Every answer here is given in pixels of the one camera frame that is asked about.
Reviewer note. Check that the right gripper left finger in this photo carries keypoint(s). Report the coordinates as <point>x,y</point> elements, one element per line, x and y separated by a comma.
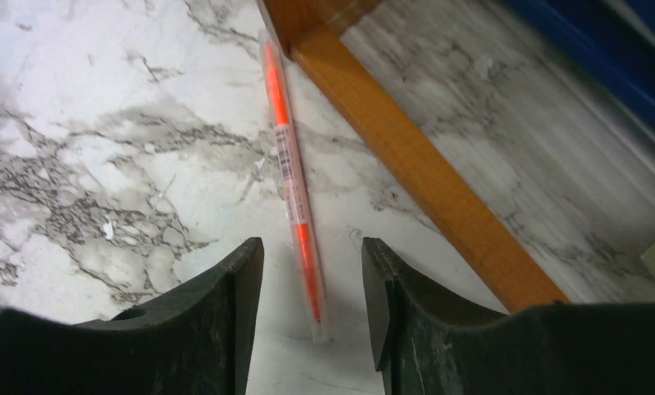
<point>196,338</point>

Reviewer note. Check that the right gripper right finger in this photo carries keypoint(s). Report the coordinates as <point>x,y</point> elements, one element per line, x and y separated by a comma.
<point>426,339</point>

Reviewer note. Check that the orange highlighter pen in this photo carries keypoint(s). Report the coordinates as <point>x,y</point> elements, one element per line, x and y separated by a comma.
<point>294,187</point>

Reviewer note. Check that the wooden orange shelf rack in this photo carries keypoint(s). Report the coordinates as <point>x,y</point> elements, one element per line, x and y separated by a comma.
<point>307,33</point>

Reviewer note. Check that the blue box lower shelf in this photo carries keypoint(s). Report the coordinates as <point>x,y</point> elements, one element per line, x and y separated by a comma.
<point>602,43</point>

